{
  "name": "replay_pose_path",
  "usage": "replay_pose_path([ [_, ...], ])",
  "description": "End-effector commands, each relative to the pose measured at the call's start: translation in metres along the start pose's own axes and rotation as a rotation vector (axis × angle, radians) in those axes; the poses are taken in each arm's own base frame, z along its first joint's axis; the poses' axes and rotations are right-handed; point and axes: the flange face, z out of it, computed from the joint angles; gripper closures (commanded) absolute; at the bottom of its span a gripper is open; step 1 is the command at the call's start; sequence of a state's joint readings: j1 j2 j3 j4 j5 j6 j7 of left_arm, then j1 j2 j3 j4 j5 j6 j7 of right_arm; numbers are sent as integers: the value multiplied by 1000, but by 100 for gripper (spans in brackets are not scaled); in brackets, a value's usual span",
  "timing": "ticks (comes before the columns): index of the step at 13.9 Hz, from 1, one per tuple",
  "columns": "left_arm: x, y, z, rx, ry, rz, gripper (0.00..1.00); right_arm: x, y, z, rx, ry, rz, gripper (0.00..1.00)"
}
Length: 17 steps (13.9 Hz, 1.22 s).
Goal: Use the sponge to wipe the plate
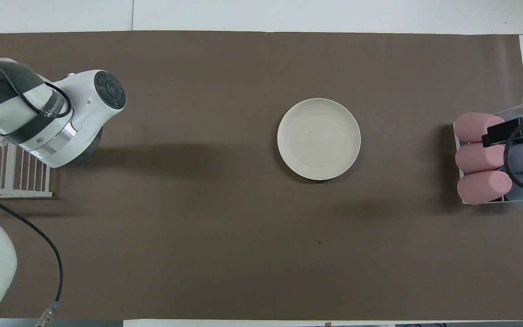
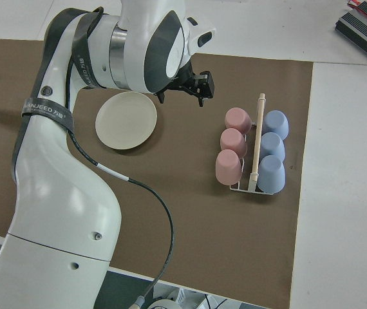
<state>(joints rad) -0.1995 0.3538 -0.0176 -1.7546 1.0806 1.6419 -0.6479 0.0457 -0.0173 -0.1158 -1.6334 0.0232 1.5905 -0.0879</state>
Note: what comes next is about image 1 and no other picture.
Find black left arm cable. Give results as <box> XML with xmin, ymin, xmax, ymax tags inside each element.
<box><xmin>0</xmin><ymin>52</ymin><xmax>73</xmax><ymax>327</ymax></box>

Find cream round plate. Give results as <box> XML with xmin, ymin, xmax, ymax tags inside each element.
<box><xmin>277</xmin><ymin>98</ymin><xmax>361</xmax><ymax>181</ymax></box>

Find brown table mat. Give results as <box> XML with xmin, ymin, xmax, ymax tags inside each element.
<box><xmin>0</xmin><ymin>30</ymin><xmax>523</xmax><ymax>321</ymax></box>

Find pink plastic cup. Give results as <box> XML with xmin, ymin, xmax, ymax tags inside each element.
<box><xmin>454</xmin><ymin>112</ymin><xmax>507</xmax><ymax>144</ymax></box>
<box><xmin>455</xmin><ymin>142</ymin><xmax>508</xmax><ymax>174</ymax></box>
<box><xmin>457</xmin><ymin>170</ymin><xmax>513</xmax><ymax>205</ymax></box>

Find white wire dish rack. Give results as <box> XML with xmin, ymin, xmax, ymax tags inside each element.
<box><xmin>0</xmin><ymin>58</ymin><xmax>54</xmax><ymax>198</ymax></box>

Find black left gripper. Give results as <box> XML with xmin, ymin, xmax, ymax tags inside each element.
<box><xmin>73</xmin><ymin>127</ymin><xmax>104</xmax><ymax>167</ymax></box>

